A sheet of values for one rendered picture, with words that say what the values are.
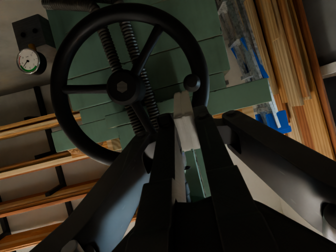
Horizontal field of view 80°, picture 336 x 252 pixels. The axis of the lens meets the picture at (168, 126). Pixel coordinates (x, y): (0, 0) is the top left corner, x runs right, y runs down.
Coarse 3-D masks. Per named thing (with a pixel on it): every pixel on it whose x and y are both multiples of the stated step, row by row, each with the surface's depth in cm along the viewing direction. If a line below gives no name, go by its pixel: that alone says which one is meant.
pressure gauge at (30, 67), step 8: (24, 48) 50; (32, 48) 52; (24, 56) 50; (32, 56) 50; (40, 56) 50; (32, 64) 50; (40, 64) 50; (24, 72) 50; (32, 72) 50; (40, 72) 52
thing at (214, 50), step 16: (176, 48) 52; (208, 48) 51; (224, 48) 50; (128, 64) 53; (160, 64) 52; (176, 64) 52; (208, 64) 51; (224, 64) 50; (80, 80) 55; (96, 80) 55; (160, 80) 53; (176, 80) 52; (80, 96) 56; (96, 96) 55
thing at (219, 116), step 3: (240, 108) 66; (240, 111) 66; (216, 114) 67; (219, 114) 67; (213, 117) 67; (216, 117) 67; (219, 117) 67; (105, 141) 72; (102, 144) 72; (105, 144) 72; (105, 147) 72; (72, 156) 74; (75, 156) 74; (78, 156) 74
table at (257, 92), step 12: (240, 84) 50; (252, 84) 50; (264, 84) 50; (216, 96) 51; (228, 96) 51; (240, 96) 51; (252, 96) 50; (264, 96) 50; (144, 108) 44; (168, 108) 43; (216, 108) 51; (228, 108) 51; (108, 120) 45; (120, 120) 45; (60, 132) 57; (84, 132) 56; (96, 132) 56; (108, 132) 55; (60, 144) 57; (72, 144) 57
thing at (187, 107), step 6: (186, 90) 20; (186, 96) 18; (186, 102) 17; (186, 108) 16; (186, 114) 15; (192, 114) 14; (186, 120) 15; (192, 120) 15; (186, 126) 15; (192, 126) 15; (192, 132) 15; (192, 138) 15; (192, 144) 15; (198, 144) 15
